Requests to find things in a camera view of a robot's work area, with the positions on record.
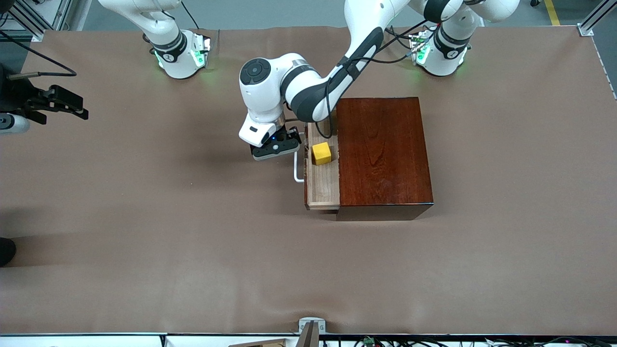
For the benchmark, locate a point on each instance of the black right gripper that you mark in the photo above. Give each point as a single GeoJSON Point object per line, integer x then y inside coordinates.
{"type": "Point", "coordinates": [13, 95]}

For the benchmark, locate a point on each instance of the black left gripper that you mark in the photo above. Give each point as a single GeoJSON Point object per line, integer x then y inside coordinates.
{"type": "Point", "coordinates": [289, 133]}

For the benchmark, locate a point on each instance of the yellow block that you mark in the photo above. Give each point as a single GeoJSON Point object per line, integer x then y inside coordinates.
{"type": "Point", "coordinates": [321, 153]}

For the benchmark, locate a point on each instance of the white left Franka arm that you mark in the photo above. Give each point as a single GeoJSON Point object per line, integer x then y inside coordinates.
{"type": "Point", "coordinates": [270, 82]}

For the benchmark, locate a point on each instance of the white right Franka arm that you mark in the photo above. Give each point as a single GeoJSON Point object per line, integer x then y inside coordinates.
{"type": "Point", "coordinates": [168, 29]}

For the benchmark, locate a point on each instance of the dark red wooden cabinet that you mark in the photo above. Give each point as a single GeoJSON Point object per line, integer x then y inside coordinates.
{"type": "Point", "coordinates": [381, 154]}

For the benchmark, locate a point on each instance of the brown table cover sheet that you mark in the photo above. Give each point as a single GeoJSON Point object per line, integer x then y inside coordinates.
{"type": "Point", "coordinates": [193, 241]}

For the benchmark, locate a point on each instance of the black rounded object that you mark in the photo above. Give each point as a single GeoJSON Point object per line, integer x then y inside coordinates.
{"type": "Point", "coordinates": [6, 251]}

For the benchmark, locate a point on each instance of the cardboard piece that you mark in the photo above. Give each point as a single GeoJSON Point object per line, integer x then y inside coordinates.
{"type": "Point", "coordinates": [265, 343]}

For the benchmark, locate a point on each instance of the single aluminium profile bar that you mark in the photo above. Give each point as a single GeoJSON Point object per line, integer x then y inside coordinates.
{"type": "Point", "coordinates": [590, 24]}

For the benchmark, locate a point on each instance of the aluminium frame with struts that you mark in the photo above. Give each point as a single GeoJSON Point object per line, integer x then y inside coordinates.
{"type": "Point", "coordinates": [60, 9]}

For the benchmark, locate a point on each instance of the grey metal bracket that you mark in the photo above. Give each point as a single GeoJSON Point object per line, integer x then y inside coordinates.
{"type": "Point", "coordinates": [304, 324]}

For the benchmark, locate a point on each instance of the white table frame rail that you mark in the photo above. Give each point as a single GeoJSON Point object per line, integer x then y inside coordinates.
{"type": "Point", "coordinates": [96, 341]}

